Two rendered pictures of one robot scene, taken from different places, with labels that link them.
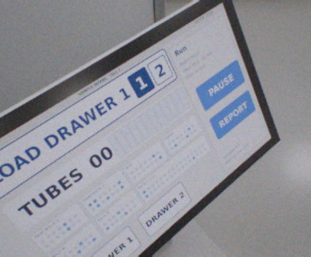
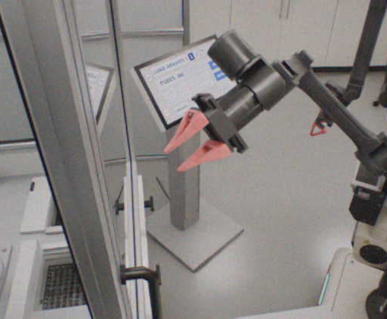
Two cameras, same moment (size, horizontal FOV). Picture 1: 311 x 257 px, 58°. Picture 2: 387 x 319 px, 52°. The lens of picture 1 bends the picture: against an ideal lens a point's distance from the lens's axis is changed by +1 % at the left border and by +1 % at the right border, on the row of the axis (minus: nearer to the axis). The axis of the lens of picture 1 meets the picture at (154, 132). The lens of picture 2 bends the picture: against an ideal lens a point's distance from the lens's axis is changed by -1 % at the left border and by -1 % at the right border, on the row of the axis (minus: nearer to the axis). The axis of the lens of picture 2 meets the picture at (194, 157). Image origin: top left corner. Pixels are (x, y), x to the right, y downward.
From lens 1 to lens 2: 161 cm
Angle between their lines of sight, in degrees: 20
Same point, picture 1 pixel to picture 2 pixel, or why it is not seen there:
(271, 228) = (271, 210)
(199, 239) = (220, 217)
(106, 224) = (182, 96)
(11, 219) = (157, 84)
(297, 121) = (289, 151)
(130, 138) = (188, 71)
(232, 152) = (223, 87)
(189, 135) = (206, 77)
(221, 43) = not seen: hidden behind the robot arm
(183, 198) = not seen: hidden behind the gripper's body
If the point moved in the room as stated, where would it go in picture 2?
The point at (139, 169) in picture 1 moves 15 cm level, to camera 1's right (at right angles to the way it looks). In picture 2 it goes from (191, 82) to (222, 80)
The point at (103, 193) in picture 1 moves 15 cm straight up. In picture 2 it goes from (180, 86) to (179, 55)
